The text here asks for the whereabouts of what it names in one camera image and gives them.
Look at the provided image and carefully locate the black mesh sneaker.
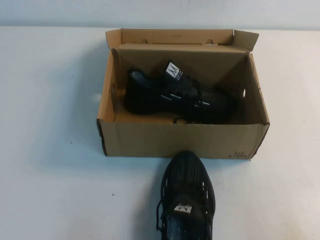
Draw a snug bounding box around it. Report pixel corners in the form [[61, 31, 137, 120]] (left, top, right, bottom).
[[124, 59, 238, 125], [149, 149, 216, 240]]

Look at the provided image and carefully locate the brown cardboard shoe box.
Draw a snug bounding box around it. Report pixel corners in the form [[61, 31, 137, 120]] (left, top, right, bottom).
[[96, 27, 271, 159]]

